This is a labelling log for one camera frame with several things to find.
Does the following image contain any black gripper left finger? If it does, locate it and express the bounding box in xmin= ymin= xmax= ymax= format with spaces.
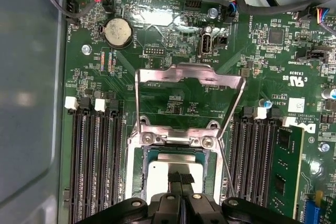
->
xmin=75 ymin=171 xmax=183 ymax=224

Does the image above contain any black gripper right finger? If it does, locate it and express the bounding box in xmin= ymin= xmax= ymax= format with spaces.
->
xmin=181 ymin=173 xmax=303 ymax=224

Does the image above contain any silver CPU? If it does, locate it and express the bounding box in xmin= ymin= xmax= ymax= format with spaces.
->
xmin=143 ymin=147 xmax=211 ymax=204

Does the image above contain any metal locking lever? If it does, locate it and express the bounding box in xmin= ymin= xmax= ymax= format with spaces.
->
xmin=218 ymin=137 xmax=237 ymax=200

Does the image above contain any green RAM stick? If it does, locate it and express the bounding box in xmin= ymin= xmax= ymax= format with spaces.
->
xmin=269 ymin=125 xmax=307 ymax=224

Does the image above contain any green motherboard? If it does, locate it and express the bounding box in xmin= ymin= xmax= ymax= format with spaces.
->
xmin=61 ymin=0 xmax=336 ymax=224

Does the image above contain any silver coin battery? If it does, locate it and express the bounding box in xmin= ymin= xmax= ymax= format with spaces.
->
xmin=104 ymin=17 xmax=134 ymax=49

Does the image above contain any black PC case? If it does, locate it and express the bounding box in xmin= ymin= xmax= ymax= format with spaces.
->
xmin=0 ymin=0 xmax=336 ymax=224

